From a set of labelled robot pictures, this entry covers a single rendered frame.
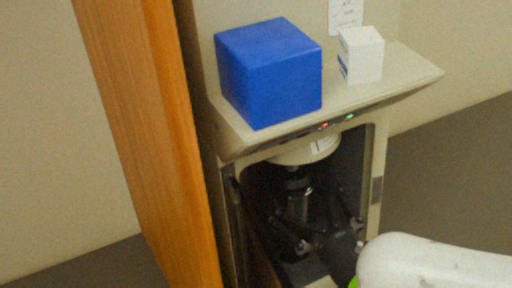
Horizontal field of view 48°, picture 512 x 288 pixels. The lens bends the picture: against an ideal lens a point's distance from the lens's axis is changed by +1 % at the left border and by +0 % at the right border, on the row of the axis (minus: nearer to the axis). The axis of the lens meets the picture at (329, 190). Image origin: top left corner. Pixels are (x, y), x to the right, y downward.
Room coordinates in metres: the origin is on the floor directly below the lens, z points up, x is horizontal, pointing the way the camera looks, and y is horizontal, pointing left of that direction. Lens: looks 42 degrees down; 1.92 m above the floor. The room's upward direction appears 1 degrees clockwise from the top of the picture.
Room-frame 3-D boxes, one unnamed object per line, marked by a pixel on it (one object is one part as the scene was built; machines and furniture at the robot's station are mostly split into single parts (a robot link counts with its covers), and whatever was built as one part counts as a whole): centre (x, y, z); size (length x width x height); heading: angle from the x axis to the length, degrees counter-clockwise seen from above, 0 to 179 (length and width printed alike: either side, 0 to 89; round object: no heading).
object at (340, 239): (0.68, -0.01, 1.20); 0.09 x 0.08 x 0.07; 33
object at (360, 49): (0.71, -0.04, 1.54); 0.05 x 0.05 x 0.06; 16
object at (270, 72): (0.63, 0.08, 1.56); 0.10 x 0.10 x 0.09; 33
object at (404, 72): (0.68, 0.00, 1.46); 0.32 x 0.12 x 0.10; 123
